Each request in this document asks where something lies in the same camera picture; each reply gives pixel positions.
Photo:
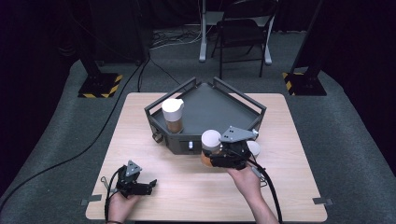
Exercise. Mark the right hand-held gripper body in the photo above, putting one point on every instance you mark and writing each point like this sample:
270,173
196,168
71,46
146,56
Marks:
238,146

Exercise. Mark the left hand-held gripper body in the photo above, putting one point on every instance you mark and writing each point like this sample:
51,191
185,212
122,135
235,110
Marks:
129,183

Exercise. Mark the yellow-orange spice jar white lid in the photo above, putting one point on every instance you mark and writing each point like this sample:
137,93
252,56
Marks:
254,149

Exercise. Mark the deep orange spice jar white lid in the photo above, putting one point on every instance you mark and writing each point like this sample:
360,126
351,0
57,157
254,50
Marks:
211,140

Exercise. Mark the grey corner spice rack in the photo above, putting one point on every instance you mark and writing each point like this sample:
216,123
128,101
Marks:
214,109

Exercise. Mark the brown spice jar white lid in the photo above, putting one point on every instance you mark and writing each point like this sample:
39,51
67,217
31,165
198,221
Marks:
172,112

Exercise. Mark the person's left hand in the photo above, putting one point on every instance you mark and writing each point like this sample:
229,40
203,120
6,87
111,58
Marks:
121,207

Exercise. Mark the person's right hand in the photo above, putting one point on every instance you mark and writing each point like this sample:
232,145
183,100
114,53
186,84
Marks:
246,182

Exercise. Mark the grey tape piece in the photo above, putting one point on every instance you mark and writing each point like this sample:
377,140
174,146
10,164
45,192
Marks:
91,199
322,201

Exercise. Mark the black stand striped base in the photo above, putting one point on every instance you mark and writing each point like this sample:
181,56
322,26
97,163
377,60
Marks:
306,84
99,84

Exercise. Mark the black folding chair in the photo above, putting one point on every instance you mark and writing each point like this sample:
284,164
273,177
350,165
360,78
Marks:
239,31

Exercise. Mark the dark cabinet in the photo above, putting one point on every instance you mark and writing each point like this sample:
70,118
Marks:
121,31

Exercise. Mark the white desk frame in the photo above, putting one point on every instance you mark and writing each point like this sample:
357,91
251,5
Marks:
203,37

